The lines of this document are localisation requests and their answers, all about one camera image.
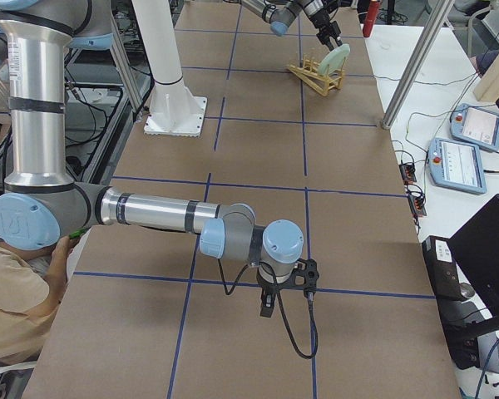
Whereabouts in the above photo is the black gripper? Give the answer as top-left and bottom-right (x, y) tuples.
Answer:
(311, 8), (343, 46)
(256, 265), (279, 318)

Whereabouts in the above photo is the pale green plate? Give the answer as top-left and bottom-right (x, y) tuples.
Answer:
(317, 43), (350, 76)

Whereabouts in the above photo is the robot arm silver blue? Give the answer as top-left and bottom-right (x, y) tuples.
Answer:
(0, 1), (318, 317)
(239, 0), (343, 51)

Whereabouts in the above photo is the wooden dish rack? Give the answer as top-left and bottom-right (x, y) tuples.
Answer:
(287, 55), (347, 96)

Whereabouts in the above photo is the red cylinder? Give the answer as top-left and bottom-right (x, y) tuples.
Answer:
(363, 0), (381, 38)

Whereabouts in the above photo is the orange black connector block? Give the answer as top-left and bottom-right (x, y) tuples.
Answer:
(399, 163), (417, 185)

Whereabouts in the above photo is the far teach pendant tablet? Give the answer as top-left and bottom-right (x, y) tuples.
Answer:
(450, 103), (499, 152)

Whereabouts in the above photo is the teach pendant tablet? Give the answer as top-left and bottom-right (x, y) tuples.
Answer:
(427, 138), (487, 195)
(450, 103), (499, 152)

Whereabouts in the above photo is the near teach pendant tablet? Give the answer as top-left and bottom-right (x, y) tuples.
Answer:
(427, 138), (487, 195)

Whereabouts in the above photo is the black computer box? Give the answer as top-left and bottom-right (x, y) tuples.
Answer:
(422, 235), (476, 302)

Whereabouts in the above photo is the black monitor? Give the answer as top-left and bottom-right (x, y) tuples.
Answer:
(445, 194), (499, 344)

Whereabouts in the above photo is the person in beige clothes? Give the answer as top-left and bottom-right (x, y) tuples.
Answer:
(0, 236), (77, 365)

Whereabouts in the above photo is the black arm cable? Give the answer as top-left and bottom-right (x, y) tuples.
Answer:
(216, 256), (319, 359)

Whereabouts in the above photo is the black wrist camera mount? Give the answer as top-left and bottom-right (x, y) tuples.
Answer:
(280, 259), (319, 301)

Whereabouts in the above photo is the aluminium frame post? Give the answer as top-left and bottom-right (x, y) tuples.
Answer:
(381, 0), (454, 130)

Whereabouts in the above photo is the white pedestal column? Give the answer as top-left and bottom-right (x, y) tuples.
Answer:
(132, 0), (207, 137)

